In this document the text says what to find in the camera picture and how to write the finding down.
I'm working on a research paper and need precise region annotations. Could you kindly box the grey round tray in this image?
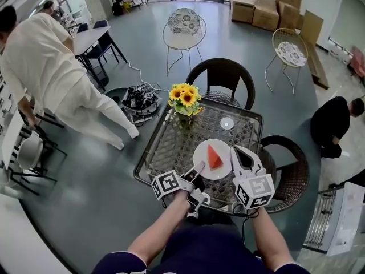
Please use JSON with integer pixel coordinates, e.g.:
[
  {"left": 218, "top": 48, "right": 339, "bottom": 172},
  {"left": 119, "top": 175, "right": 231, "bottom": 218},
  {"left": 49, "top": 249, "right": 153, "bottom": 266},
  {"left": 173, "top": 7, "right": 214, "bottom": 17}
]
[{"left": 104, "top": 86, "right": 129, "bottom": 106}]

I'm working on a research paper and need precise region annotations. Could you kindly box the dark wicker armchair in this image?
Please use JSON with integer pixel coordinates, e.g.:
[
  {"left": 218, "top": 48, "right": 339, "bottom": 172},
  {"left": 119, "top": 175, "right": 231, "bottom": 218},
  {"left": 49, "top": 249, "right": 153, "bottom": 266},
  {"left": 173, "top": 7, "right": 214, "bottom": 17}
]
[
  {"left": 258, "top": 135, "right": 310, "bottom": 214},
  {"left": 185, "top": 58, "right": 256, "bottom": 110}
]

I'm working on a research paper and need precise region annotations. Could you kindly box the gold wire chair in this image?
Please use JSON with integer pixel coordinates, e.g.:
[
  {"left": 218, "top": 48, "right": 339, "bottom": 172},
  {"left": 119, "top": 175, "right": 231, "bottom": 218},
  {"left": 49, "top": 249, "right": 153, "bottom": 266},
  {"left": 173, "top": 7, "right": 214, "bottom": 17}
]
[{"left": 264, "top": 27, "right": 309, "bottom": 94}]

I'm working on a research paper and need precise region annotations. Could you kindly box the person's right forearm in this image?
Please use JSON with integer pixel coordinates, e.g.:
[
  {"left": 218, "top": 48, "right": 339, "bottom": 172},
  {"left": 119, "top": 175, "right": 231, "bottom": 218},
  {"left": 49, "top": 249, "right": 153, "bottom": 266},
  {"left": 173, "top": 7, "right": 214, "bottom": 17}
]
[{"left": 250, "top": 207, "right": 296, "bottom": 271}]

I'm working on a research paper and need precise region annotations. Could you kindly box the pink fabric seat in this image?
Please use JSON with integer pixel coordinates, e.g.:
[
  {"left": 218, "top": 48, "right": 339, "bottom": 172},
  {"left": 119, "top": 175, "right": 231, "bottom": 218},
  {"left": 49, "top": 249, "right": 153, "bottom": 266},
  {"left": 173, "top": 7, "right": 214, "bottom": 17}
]
[{"left": 347, "top": 46, "right": 365, "bottom": 78}]

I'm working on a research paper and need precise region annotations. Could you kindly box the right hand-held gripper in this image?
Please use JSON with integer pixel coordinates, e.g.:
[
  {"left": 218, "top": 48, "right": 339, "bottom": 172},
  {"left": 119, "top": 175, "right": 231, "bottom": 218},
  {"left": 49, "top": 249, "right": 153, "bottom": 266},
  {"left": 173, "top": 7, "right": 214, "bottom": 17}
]
[{"left": 230, "top": 145, "right": 276, "bottom": 211}]

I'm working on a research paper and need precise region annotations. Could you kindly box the dark waste bin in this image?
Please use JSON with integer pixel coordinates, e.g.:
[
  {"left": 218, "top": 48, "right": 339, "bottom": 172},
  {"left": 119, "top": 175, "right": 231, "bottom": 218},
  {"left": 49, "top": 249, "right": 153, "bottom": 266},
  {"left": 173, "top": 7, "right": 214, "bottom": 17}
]
[{"left": 94, "top": 66, "right": 111, "bottom": 87}]

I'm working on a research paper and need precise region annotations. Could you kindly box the white shell chair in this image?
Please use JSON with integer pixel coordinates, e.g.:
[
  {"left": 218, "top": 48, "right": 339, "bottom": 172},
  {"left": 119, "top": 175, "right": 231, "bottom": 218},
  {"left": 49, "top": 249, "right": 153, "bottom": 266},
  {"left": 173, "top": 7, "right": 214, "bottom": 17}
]
[{"left": 10, "top": 131, "right": 68, "bottom": 196}]

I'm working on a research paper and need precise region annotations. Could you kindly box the white box appliance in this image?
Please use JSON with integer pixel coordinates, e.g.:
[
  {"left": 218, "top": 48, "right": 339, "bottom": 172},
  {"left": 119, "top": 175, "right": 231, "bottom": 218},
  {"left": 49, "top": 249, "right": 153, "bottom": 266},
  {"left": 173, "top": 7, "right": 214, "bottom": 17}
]
[{"left": 326, "top": 181, "right": 365, "bottom": 257}]

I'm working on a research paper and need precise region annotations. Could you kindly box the floral round cushion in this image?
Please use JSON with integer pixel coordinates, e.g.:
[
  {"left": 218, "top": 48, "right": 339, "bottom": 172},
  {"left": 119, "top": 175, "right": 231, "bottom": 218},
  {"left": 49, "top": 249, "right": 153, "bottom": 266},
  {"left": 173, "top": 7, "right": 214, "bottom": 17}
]
[
  {"left": 167, "top": 7, "right": 201, "bottom": 36},
  {"left": 277, "top": 41, "right": 306, "bottom": 67}
]

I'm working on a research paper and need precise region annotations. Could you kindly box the white wire chair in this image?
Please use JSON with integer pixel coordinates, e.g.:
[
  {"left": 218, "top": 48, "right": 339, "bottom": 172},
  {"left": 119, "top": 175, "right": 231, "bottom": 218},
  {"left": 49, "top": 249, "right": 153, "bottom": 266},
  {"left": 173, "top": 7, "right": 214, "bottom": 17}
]
[{"left": 162, "top": 10, "right": 208, "bottom": 76}]

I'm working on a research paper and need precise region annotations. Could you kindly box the long grey table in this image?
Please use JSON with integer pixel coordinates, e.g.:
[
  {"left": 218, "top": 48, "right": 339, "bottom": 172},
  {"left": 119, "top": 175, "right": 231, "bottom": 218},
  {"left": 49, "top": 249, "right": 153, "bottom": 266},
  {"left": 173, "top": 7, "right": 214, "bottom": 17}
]
[{"left": 71, "top": 26, "right": 128, "bottom": 90}]

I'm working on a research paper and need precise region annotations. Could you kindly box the white rectangular table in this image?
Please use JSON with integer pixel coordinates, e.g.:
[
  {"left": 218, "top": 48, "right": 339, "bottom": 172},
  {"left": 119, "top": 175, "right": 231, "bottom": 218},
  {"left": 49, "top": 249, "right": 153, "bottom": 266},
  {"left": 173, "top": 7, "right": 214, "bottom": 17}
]
[{"left": 1, "top": 112, "right": 24, "bottom": 168}]

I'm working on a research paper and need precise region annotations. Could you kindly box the flat cardboard sheet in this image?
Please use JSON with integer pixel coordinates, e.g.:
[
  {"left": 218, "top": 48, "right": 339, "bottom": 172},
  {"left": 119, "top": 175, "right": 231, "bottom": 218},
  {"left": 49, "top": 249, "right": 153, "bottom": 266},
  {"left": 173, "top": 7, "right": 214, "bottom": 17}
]
[{"left": 301, "top": 9, "right": 325, "bottom": 47}]

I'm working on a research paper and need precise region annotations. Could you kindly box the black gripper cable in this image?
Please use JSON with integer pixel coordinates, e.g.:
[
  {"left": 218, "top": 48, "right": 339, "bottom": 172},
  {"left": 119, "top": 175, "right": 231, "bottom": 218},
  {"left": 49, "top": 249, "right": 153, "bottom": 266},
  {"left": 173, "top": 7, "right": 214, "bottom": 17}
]
[{"left": 233, "top": 201, "right": 259, "bottom": 247}]

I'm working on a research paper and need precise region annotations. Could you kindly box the bin of black cables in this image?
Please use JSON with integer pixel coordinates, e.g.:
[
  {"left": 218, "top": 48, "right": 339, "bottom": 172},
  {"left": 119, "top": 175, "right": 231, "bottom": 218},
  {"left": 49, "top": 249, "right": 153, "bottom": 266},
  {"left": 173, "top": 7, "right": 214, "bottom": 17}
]
[{"left": 121, "top": 83, "right": 163, "bottom": 124}]

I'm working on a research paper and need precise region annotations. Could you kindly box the person's navy shirt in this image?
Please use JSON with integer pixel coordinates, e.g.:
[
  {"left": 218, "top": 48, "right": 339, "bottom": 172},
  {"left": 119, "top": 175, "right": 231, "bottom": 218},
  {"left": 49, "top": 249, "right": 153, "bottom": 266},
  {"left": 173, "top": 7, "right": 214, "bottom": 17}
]
[{"left": 91, "top": 227, "right": 311, "bottom": 274}]

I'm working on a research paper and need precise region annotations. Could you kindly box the red watermelon slice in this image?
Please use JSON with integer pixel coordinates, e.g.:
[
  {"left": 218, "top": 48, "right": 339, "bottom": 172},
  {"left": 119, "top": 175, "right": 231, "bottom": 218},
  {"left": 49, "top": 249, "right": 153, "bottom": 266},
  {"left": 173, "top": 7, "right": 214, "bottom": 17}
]
[{"left": 206, "top": 144, "right": 224, "bottom": 171}]

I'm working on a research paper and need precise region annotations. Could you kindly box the white locker cabinet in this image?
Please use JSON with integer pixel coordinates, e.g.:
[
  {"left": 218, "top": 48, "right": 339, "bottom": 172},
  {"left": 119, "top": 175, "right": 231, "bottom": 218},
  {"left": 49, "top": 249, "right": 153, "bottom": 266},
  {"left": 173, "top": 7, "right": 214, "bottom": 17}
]
[{"left": 81, "top": 0, "right": 111, "bottom": 22}]

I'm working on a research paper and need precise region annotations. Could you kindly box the person's left forearm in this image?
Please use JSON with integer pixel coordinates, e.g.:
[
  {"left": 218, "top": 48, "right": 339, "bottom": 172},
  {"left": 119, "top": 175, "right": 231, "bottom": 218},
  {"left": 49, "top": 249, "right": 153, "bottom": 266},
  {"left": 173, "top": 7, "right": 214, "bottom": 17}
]
[{"left": 127, "top": 191, "right": 192, "bottom": 264}]

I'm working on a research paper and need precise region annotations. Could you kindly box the white floor cable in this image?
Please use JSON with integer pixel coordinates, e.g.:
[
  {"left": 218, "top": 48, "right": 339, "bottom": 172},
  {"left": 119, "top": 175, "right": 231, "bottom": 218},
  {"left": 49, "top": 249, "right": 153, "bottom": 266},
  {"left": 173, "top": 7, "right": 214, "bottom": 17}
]
[{"left": 109, "top": 51, "right": 171, "bottom": 93}]

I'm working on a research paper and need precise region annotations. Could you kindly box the steel bar rack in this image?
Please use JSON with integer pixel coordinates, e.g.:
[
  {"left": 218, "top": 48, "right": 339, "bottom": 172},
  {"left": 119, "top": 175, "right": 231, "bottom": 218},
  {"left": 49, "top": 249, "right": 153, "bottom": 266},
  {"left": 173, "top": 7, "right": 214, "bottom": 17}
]
[{"left": 302, "top": 187, "right": 337, "bottom": 253}]

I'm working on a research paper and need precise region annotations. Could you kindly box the sunflower bouquet in vase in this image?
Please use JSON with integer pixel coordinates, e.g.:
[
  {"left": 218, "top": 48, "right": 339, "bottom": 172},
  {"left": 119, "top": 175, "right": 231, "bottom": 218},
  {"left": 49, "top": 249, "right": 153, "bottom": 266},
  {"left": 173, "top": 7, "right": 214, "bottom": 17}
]
[{"left": 168, "top": 83, "right": 204, "bottom": 122}]

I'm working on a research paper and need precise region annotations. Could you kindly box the white round plate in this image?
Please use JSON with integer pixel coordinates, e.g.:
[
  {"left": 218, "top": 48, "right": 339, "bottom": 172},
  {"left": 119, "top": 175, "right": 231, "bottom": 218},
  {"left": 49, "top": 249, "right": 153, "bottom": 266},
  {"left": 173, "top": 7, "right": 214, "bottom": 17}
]
[{"left": 193, "top": 138, "right": 233, "bottom": 180}]

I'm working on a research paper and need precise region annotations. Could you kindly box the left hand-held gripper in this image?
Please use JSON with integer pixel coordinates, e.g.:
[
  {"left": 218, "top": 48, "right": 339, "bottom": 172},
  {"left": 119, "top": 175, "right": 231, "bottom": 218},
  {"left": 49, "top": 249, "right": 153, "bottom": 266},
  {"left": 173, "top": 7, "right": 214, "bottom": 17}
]
[{"left": 151, "top": 160, "right": 212, "bottom": 219}]

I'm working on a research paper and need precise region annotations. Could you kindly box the low wooden platform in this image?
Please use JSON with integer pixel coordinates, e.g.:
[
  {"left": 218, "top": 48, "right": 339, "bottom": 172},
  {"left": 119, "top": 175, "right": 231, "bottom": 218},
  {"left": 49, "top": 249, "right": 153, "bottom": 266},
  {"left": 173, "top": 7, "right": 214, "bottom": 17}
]
[{"left": 306, "top": 44, "right": 330, "bottom": 90}]

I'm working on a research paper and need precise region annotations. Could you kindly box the glass top wicker table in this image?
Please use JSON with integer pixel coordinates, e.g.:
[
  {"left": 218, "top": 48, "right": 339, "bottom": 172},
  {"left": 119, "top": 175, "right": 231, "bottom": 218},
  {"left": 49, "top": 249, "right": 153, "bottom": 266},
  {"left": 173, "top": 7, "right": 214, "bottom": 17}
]
[{"left": 133, "top": 97, "right": 263, "bottom": 217}]

